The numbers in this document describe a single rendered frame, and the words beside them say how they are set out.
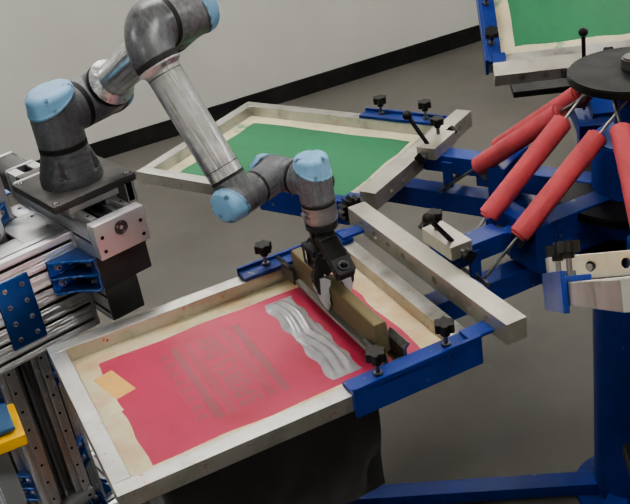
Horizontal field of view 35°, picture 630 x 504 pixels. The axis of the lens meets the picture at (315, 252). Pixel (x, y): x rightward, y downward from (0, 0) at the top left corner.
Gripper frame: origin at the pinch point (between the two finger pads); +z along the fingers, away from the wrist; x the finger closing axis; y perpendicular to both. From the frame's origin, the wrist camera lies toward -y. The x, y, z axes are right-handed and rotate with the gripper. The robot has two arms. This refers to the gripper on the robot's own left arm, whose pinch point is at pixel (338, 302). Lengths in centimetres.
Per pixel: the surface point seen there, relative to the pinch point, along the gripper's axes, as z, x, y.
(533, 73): -13, -96, 55
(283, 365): 5.4, 17.6, -6.6
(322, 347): 4.7, 8.2, -6.9
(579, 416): 101, -93, 35
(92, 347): 4, 51, 25
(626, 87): -31, -75, -8
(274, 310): 5.0, 10.3, 14.1
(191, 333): 5.3, 29.8, 18.3
